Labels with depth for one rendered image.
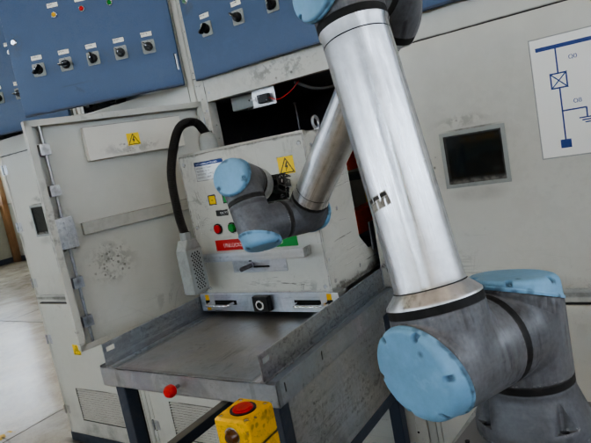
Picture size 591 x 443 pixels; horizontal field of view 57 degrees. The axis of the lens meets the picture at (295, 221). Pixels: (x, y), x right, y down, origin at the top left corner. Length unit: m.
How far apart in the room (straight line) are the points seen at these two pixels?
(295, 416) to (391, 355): 0.57
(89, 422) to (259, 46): 2.17
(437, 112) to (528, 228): 0.41
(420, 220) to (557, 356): 0.32
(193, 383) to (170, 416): 1.28
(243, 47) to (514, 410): 1.42
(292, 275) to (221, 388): 0.44
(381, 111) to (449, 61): 0.80
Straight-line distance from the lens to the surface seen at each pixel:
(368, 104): 0.83
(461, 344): 0.81
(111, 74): 2.21
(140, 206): 1.97
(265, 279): 1.71
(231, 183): 1.24
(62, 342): 3.14
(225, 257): 1.73
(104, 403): 3.06
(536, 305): 0.94
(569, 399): 1.01
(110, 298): 1.95
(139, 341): 1.73
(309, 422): 1.43
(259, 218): 1.22
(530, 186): 1.59
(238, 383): 1.33
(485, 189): 1.61
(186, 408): 2.61
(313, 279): 1.61
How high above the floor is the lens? 1.35
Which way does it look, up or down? 8 degrees down
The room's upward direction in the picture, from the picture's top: 11 degrees counter-clockwise
